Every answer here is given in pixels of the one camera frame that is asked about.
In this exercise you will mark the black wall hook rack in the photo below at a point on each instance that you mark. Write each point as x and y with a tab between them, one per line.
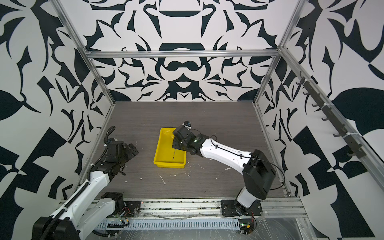
334	116

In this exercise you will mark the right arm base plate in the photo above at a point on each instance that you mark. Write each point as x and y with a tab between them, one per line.
231	208

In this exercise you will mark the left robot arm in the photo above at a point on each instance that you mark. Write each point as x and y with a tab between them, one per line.
76	219

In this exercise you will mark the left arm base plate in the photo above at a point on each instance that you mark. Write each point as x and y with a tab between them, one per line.
130	209

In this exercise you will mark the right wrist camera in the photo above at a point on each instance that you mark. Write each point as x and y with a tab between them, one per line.
187	124

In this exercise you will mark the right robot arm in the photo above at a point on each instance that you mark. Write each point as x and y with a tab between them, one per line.
258	173

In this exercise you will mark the yellow plastic bin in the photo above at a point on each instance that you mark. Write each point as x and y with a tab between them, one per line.
166	156

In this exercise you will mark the horizontal aluminium frame bar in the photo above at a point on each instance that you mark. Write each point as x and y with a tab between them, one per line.
180	54

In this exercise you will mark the small green circuit board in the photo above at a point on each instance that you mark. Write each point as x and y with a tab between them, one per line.
246	226

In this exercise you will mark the white cable duct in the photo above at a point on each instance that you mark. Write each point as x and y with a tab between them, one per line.
175	224

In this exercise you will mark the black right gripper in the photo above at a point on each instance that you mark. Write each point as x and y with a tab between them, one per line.
176	144

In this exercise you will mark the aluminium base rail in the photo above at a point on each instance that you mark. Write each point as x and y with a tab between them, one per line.
211	208

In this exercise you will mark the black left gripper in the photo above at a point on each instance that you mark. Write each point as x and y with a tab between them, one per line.
129	153

